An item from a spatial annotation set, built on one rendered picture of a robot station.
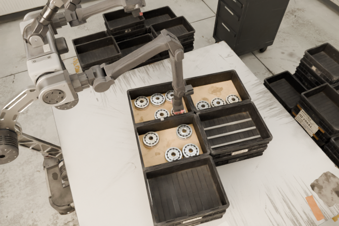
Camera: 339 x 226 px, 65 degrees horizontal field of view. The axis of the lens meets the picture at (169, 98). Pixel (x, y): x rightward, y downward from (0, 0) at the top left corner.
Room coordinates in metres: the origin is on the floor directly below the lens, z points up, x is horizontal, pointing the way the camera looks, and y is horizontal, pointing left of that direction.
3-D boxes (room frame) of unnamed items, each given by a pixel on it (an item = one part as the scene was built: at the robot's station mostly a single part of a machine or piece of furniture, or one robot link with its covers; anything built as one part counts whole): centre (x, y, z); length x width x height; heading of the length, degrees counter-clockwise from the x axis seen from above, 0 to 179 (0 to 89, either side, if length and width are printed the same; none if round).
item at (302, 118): (1.24, -1.17, 0.41); 0.31 x 0.02 x 0.16; 24
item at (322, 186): (0.58, -0.99, 0.71); 0.22 x 0.19 x 0.01; 114
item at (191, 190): (0.50, -0.08, 0.87); 0.40 x 0.30 x 0.11; 104
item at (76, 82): (0.79, 0.40, 1.45); 0.09 x 0.08 x 0.12; 24
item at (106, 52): (1.97, 0.70, 0.37); 0.40 x 0.30 x 0.45; 114
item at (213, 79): (1.18, -0.32, 0.87); 0.40 x 0.30 x 0.11; 104
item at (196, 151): (0.75, -0.13, 0.86); 0.10 x 0.10 x 0.01
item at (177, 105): (1.04, -0.05, 0.98); 0.10 x 0.07 x 0.07; 9
